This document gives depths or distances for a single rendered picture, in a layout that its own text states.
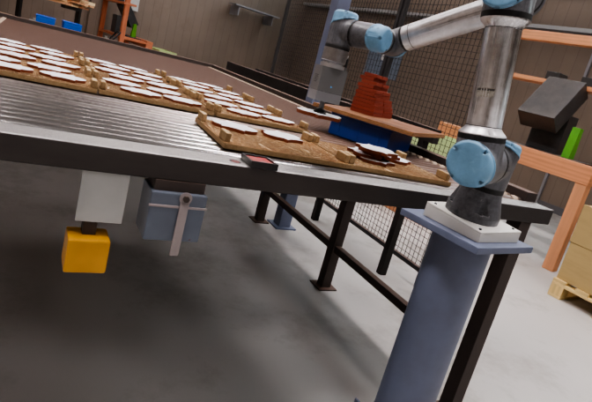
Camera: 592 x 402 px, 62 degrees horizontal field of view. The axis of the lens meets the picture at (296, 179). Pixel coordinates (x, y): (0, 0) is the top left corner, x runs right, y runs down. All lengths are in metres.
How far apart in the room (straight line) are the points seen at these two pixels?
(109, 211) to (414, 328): 0.90
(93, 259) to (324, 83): 0.80
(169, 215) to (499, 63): 0.85
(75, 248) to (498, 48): 1.07
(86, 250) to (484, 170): 0.93
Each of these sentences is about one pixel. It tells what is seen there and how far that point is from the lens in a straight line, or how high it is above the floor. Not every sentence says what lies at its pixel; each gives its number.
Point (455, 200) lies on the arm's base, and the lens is 1.45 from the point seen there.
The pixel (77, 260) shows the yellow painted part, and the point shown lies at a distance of 1.22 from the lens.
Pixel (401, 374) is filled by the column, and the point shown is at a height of 0.40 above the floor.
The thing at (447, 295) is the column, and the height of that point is 0.69.
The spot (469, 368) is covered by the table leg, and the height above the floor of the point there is 0.23.
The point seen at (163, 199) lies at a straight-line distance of 1.19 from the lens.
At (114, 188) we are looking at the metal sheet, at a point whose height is 0.82.
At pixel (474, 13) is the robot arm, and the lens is 1.48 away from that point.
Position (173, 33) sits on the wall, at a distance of 12.57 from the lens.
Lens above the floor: 1.19
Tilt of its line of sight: 13 degrees down
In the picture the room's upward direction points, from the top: 15 degrees clockwise
